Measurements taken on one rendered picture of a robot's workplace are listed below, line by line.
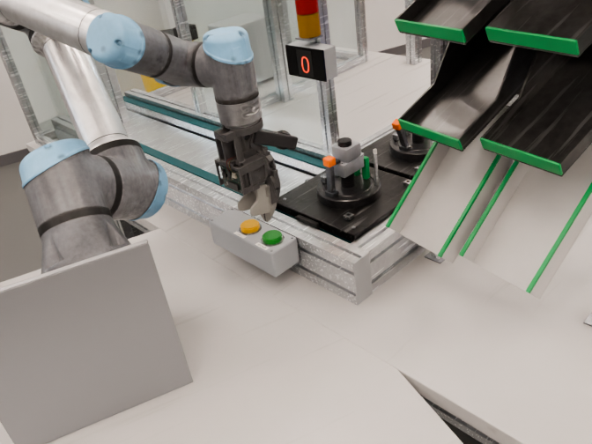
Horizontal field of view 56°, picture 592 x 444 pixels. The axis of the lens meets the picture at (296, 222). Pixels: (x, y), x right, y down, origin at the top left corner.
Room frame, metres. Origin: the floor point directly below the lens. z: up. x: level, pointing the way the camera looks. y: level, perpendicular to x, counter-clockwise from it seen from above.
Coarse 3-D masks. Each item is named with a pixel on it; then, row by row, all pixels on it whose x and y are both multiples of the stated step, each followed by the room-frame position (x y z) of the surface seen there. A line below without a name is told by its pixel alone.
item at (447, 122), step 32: (480, 32) 0.95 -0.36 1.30; (448, 64) 0.92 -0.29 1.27; (480, 64) 0.92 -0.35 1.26; (512, 64) 0.81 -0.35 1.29; (448, 96) 0.88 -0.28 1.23; (480, 96) 0.85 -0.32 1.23; (512, 96) 0.81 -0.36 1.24; (416, 128) 0.83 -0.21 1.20; (448, 128) 0.81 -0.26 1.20; (480, 128) 0.77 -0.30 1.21
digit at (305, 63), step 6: (300, 54) 1.28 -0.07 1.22; (306, 54) 1.27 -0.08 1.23; (300, 60) 1.28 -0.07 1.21; (306, 60) 1.27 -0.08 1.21; (300, 66) 1.28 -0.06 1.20; (306, 66) 1.27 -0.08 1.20; (312, 66) 1.25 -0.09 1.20; (300, 72) 1.29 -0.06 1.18; (306, 72) 1.27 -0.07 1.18; (312, 72) 1.26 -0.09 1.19
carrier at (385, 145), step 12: (408, 132) 1.27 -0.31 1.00; (372, 144) 1.29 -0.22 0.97; (384, 144) 1.28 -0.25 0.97; (396, 144) 1.23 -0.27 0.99; (408, 144) 1.20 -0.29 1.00; (420, 144) 1.21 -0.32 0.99; (372, 156) 1.23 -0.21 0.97; (384, 156) 1.22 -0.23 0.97; (396, 156) 1.19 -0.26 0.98; (408, 156) 1.17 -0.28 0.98; (420, 156) 1.16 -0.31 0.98; (384, 168) 1.16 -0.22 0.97; (396, 168) 1.14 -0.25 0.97; (408, 168) 1.13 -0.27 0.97
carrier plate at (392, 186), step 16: (320, 176) 1.16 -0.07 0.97; (384, 176) 1.11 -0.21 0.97; (400, 176) 1.10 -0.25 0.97; (288, 192) 1.11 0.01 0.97; (304, 192) 1.10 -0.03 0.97; (384, 192) 1.04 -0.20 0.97; (400, 192) 1.03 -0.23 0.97; (288, 208) 1.04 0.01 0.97; (304, 208) 1.03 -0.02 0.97; (320, 208) 1.02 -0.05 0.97; (368, 208) 0.99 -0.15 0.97; (384, 208) 0.98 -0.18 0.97; (320, 224) 0.97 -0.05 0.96; (336, 224) 0.95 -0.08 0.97; (352, 224) 0.94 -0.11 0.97; (368, 224) 0.93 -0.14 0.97; (352, 240) 0.90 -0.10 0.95
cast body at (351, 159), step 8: (336, 144) 1.07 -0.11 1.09; (344, 144) 1.05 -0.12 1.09; (352, 144) 1.06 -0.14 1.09; (336, 152) 1.06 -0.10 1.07; (344, 152) 1.04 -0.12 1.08; (352, 152) 1.05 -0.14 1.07; (360, 152) 1.06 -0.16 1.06; (344, 160) 1.04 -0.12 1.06; (352, 160) 1.05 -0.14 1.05; (360, 160) 1.06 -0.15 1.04; (336, 168) 1.05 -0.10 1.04; (344, 168) 1.03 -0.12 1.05; (352, 168) 1.05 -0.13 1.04; (344, 176) 1.03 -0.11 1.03
